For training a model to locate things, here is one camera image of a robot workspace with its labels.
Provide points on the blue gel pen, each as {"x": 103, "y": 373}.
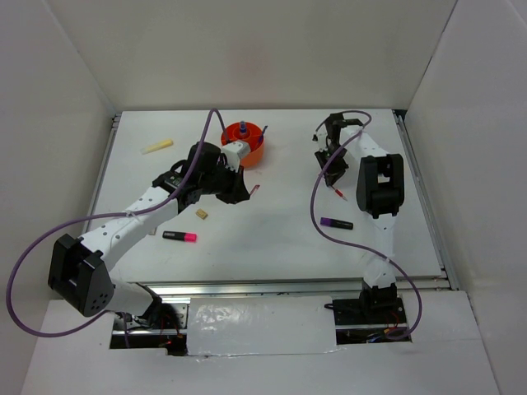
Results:
{"x": 261, "y": 136}

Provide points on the red pen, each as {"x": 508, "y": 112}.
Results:
{"x": 339, "y": 193}

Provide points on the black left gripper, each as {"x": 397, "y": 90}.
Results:
{"x": 238, "y": 192}

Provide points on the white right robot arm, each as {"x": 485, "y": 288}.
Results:
{"x": 379, "y": 195}

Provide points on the small tan eraser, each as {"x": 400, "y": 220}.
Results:
{"x": 201, "y": 213}

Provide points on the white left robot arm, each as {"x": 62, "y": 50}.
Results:
{"x": 80, "y": 267}

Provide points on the purple highlighter marker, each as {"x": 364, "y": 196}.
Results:
{"x": 335, "y": 223}

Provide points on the pink highlighter marker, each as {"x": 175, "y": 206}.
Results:
{"x": 180, "y": 236}

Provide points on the white foil-covered panel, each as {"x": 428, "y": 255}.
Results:
{"x": 260, "y": 326}

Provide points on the orange round organizer container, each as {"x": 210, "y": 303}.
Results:
{"x": 232, "y": 133}

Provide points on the red pen cap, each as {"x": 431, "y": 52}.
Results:
{"x": 254, "y": 190}

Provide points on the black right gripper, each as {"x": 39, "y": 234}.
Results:
{"x": 333, "y": 174}

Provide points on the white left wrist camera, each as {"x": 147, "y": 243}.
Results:
{"x": 234, "y": 152}

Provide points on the yellow glue stick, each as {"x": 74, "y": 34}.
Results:
{"x": 156, "y": 146}

